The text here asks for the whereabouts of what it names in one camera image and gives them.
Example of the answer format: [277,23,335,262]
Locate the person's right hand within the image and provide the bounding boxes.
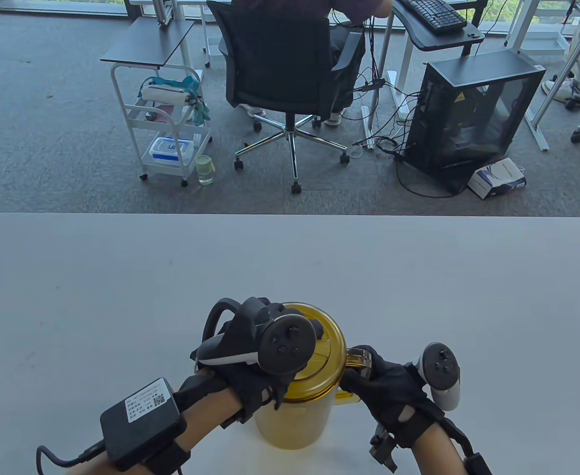
[340,345,446,449]

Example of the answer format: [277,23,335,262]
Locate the person's left hand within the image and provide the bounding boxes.
[190,306,326,424]

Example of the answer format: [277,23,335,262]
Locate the yellow plastic water kettle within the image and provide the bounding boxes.
[254,303,372,450]

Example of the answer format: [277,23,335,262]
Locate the yellow kettle lid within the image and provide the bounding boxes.
[272,303,349,402]

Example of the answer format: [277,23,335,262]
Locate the person's right forearm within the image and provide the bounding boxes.
[407,422,471,475]

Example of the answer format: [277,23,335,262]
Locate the clear container with blue lid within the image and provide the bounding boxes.
[150,137,195,163]

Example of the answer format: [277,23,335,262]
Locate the black white right hand controller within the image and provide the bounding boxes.
[415,342,462,413]

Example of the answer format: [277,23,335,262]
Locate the black white hand controller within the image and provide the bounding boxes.
[198,297,317,375]
[415,342,462,413]

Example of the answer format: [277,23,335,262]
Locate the black white left hand controller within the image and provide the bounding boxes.
[198,297,317,375]

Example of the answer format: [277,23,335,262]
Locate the black box with white label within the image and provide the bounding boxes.
[100,378,188,472]

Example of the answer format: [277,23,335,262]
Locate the clear glass jar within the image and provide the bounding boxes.
[194,155,216,186]

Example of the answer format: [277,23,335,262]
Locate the white blue cardboard box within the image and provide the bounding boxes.
[467,157,527,200]

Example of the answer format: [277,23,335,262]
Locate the black computer tower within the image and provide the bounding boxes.
[404,48,546,194]

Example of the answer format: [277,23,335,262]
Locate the maroon flat item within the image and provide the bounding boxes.
[145,101,185,123]

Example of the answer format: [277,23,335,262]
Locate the teal cloth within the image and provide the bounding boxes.
[144,75,212,126]

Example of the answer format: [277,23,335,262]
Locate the white paper roll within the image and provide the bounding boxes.
[140,85,189,106]

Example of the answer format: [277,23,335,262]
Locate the white rolling cart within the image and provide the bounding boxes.
[111,63,214,188]

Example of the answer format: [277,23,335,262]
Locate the black mesh office chair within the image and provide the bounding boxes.
[206,0,367,194]

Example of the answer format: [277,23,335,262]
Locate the black desk with white legs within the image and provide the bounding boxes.
[369,0,486,122]

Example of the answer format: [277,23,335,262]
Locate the dark side table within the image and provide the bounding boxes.
[100,19,196,70]

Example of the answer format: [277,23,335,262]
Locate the white tray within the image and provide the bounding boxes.
[505,30,572,56]

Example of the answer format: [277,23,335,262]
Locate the black keyboard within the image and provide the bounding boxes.
[401,0,468,35]

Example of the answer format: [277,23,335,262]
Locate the black cable bundle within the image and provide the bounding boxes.
[347,0,461,199]

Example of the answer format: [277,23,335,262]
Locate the black cable of forearm box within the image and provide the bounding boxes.
[36,440,108,469]

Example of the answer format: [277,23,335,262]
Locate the aluminium frame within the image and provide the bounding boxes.
[505,0,580,152]

